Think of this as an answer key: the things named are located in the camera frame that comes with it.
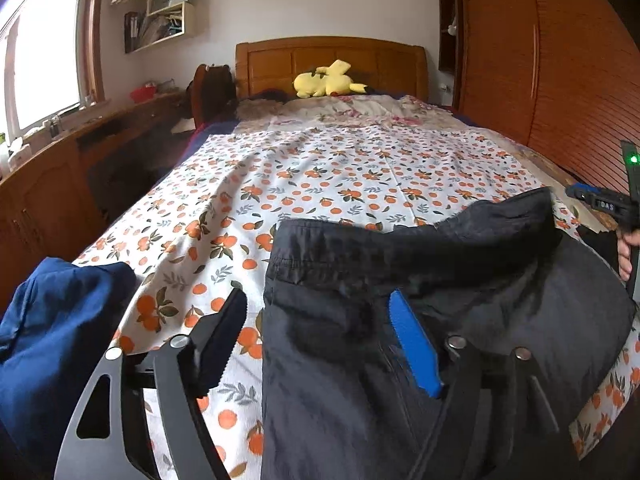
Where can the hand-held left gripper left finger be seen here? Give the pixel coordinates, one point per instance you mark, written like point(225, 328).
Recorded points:
point(222, 340)

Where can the window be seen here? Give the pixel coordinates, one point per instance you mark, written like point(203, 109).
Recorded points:
point(45, 50)

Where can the dark blue garment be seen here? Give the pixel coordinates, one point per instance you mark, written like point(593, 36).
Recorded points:
point(55, 340)

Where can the wooden wardrobe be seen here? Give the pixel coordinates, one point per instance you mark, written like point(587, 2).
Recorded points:
point(530, 60)

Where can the orange fruit print bed sheet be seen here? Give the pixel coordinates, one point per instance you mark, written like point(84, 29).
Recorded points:
point(325, 175)

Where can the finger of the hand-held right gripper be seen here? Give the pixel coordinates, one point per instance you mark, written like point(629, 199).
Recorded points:
point(600, 202)

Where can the black jacket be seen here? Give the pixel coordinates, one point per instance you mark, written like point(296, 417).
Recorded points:
point(340, 360)

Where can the white wall shelf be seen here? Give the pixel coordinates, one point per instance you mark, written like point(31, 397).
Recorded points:
point(165, 25)

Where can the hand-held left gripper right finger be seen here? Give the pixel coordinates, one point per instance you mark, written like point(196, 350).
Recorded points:
point(415, 345)

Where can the person's right hand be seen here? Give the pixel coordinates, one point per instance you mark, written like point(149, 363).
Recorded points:
point(626, 255)

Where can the red bowl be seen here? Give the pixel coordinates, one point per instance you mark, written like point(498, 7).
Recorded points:
point(143, 94)

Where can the brown bag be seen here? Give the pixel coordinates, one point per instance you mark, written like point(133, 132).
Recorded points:
point(212, 95)

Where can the pink floral quilt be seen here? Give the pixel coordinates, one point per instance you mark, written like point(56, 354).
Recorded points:
point(360, 109)

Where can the yellow plush toy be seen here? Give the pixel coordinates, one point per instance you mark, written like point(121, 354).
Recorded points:
point(320, 84)

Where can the wooden bed headboard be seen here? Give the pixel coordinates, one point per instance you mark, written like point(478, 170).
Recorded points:
point(270, 67)

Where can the wooden desk cabinet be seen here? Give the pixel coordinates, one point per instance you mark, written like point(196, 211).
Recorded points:
point(45, 200)

